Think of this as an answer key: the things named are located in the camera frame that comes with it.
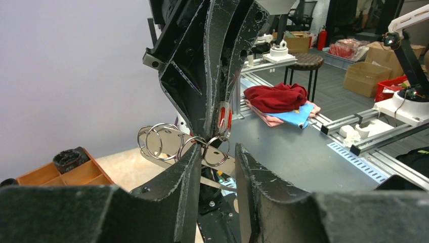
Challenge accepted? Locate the metal key holder plate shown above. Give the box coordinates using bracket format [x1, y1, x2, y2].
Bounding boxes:
[137, 123, 237, 192]

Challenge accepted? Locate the black rolled strap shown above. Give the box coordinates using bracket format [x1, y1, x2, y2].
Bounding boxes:
[52, 146, 91, 174]

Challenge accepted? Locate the orange compartment tray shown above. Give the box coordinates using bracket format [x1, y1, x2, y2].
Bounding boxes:
[16, 149, 114, 186]

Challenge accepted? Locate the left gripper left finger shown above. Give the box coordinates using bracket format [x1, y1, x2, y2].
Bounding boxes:
[1, 144, 202, 242]

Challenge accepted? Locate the red key tag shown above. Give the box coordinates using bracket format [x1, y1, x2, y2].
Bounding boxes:
[217, 101, 232, 134]

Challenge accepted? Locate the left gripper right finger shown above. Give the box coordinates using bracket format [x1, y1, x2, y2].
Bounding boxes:
[235, 143, 428, 242]

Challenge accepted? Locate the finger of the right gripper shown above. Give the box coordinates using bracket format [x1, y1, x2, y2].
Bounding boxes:
[215, 1, 269, 106]
[142, 1, 222, 138]

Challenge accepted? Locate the black rolled belt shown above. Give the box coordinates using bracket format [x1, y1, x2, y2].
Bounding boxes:
[0, 178, 19, 188]

